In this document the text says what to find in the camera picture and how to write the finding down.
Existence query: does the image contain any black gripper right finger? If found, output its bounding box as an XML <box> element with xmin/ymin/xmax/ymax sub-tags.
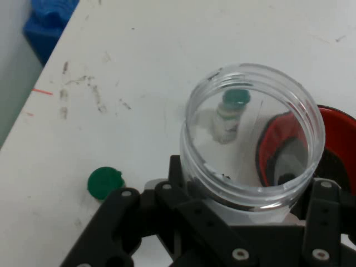
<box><xmin>290</xmin><ymin>179</ymin><xmax>356</xmax><ymax>267</ymax></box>

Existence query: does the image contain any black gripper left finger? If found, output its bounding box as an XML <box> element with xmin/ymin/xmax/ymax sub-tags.
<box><xmin>60</xmin><ymin>155</ymin><xmax>258</xmax><ymax>267</ymax></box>

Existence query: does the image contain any clear plastic jar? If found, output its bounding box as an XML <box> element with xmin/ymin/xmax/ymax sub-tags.
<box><xmin>179</xmin><ymin>63</ymin><xmax>326</xmax><ymax>226</ymax></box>

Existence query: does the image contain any green cap spice bottle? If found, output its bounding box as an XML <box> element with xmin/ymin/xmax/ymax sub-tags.
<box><xmin>87</xmin><ymin>166</ymin><xmax>126</xmax><ymax>203</ymax></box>
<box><xmin>212</xmin><ymin>88</ymin><xmax>251</xmax><ymax>145</ymax></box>

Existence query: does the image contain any red bowl black rim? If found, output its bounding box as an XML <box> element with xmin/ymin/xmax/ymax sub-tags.
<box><xmin>254</xmin><ymin>104</ymin><xmax>356</xmax><ymax>195</ymax></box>

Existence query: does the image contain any dark blue foam piece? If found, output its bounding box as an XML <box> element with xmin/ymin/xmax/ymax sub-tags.
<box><xmin>23</xmin><ymin>0</ymin><xmax>82</xmax><ymax>67</ymax></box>

